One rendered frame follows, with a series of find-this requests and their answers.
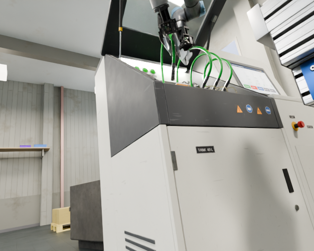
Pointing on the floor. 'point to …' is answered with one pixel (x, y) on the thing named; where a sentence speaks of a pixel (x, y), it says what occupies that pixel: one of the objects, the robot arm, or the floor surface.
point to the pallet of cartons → (61, 219)
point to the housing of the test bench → (105, 161)
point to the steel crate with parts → (86, 215)
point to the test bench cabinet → (156, 195)
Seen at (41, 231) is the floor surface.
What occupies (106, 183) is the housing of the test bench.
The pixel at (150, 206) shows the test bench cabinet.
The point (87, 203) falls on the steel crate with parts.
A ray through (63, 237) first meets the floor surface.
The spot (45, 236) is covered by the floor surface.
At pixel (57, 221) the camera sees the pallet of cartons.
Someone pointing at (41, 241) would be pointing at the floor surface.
